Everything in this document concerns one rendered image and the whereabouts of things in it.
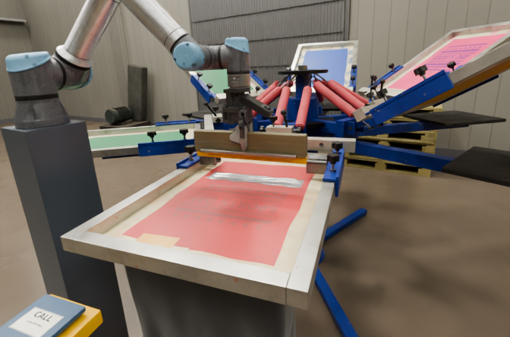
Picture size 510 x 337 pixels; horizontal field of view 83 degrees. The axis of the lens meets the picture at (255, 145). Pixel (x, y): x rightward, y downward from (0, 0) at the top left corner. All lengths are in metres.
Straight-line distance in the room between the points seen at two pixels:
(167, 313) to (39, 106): 0.73
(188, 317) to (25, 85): 0.83
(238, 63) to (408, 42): 3.98
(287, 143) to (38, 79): 0.80
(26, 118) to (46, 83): 0.13
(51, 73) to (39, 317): 0.75
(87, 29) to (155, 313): 0.90
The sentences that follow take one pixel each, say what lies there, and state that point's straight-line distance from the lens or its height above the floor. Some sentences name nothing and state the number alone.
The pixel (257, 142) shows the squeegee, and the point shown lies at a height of 1.11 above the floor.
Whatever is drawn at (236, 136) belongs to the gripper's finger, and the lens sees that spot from 0.97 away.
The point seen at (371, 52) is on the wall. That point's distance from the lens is 4.81.
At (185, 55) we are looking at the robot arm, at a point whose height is 1.39.
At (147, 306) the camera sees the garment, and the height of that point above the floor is 0.74.
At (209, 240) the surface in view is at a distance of 0.74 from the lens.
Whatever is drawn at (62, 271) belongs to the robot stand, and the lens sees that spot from 1.26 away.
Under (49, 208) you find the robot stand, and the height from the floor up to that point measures 0.95.
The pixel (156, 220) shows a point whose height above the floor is 0.96.
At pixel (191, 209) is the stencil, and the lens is 0.90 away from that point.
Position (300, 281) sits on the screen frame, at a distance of 0.56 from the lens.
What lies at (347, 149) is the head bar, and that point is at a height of 1.01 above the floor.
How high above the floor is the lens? 1.36
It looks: 15 degrees down
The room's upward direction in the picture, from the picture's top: 3 degrees counter-clockwise
